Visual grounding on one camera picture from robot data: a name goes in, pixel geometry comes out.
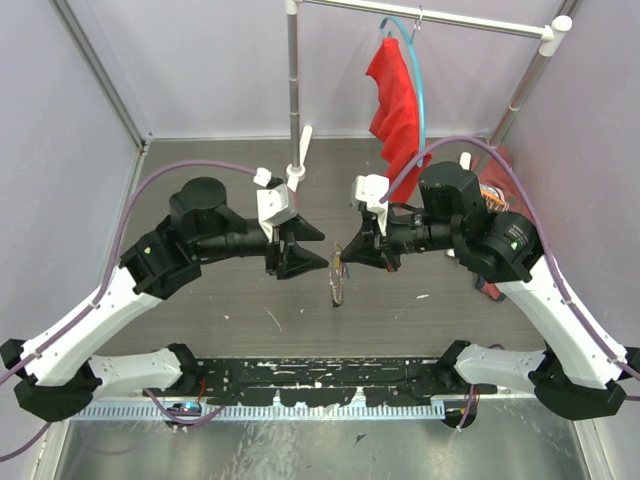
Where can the slotted cable duct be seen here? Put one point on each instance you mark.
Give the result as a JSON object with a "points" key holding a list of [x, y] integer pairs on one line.
{"points": [[147, 411]]}

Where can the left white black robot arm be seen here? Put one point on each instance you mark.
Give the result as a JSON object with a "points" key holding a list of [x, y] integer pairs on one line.
{"points": [[60, 370]]}

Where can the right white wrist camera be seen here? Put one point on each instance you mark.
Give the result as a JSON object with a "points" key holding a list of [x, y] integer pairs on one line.
{"points": [[366, 194]]}

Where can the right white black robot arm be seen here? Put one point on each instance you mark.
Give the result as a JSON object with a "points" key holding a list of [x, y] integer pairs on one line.
{"points": [[578, 373]]}

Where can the teal clothes hanger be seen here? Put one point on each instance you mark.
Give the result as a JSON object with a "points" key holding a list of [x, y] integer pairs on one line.
{"points": [[415, 69]]}

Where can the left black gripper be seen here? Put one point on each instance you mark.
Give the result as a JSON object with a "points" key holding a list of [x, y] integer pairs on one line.
{"points": [[296, 260]]}

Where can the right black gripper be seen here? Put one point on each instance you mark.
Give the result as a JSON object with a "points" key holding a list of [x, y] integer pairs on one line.
{"points": [[369, 248]]}

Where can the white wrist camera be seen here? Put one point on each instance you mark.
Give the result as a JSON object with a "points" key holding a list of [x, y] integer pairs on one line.
{"points": [[275, 202], [366, 194]]}

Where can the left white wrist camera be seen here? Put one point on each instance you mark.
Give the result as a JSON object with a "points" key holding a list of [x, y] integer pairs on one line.
{"points": [[275, 202]]}

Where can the metal numbered keyring organizer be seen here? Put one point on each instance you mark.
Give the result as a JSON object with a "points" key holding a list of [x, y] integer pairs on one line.
{"points": [[336, 278]]}

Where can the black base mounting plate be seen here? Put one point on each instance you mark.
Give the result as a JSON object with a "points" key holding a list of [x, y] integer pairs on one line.
{"points": [[319, 382]]}

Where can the dark red printed shirt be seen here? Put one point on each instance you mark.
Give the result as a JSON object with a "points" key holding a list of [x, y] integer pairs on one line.
{"points": [[498, 192]]}

